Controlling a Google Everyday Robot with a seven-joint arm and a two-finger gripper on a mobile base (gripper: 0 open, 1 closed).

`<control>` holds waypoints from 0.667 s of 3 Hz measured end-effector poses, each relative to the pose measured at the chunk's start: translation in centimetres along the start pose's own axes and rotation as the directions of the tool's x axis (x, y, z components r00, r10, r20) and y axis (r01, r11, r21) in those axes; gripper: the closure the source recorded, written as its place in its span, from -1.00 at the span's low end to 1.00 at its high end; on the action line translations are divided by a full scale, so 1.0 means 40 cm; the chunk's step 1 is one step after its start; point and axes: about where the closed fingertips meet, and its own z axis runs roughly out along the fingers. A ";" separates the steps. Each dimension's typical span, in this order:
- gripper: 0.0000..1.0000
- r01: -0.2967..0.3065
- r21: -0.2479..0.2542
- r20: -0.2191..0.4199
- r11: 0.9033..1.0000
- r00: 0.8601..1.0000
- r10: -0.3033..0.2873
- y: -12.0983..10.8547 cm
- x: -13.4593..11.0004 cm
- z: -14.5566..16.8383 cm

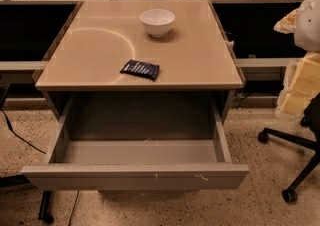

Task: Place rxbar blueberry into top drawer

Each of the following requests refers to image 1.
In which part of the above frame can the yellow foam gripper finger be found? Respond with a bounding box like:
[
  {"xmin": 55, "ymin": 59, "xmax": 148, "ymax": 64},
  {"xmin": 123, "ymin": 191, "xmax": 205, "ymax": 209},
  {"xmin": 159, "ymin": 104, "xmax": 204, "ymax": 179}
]
[
  {"xmin": 274, "ymin": 9, "xmax": 297, "ymax": 34},
  {"xmin": 279, "ymin": 53, "xmax": 320, "ymax": 115}
]

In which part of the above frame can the white ceramic bowl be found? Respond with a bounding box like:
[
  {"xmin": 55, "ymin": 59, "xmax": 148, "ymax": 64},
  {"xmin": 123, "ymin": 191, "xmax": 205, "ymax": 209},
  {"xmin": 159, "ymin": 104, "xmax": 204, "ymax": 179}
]
[{"xmin": 140, "ymin": 9, "xmax": 175, "ymax": 38}]

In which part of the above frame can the black stand foot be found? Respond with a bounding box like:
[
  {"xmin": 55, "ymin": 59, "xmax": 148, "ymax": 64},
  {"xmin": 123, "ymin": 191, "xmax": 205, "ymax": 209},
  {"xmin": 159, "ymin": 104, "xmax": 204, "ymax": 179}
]
[{"xmin": 38, "ymin": 191, "xmax": 54, "ymax": 224}]

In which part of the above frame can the open grey top drawer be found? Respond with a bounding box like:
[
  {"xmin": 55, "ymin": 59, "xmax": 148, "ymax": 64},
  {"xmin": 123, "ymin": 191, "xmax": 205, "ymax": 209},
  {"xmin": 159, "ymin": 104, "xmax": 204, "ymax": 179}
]
[{"xmin": 22, "ymin": 91, "xmax": 249, "ymax": 191}]

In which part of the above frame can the beige top cabinet table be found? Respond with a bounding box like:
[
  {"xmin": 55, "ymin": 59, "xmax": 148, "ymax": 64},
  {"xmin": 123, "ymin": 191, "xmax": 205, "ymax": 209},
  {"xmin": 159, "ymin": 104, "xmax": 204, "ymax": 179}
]
[{"xmin": 32, "ymin": 0, "xmax": 247, "ymax": 121}]

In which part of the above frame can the black office chair base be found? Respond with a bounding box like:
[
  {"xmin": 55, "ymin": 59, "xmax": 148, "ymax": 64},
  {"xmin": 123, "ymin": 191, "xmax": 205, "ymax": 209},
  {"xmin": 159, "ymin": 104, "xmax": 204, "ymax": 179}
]
[{"xmin": 257, "ymin": 92, "xmax": 320, "ymax": 204}]

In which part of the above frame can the black floor cable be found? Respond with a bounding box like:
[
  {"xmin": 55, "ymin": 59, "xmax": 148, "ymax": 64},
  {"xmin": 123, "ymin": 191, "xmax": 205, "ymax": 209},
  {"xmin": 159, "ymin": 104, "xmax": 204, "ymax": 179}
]
[{"xmin": 0, "ymin": 108, "xmax": 47, "ymax": 155}]

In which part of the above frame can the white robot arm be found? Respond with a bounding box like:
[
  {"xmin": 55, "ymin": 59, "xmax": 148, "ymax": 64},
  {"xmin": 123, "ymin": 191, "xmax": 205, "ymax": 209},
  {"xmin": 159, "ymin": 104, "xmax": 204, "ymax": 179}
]
[{"xmin": 274, "ymin": 0, "xmax": 320, "ymax": 118}]

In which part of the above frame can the dark blue snack bar wrapper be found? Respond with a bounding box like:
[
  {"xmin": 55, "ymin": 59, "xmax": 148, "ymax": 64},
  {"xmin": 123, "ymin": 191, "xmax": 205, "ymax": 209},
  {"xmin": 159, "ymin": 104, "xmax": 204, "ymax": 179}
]
[{"xmin": 120, "ymin": 59, "xmax": 160, "ymax": 81}]

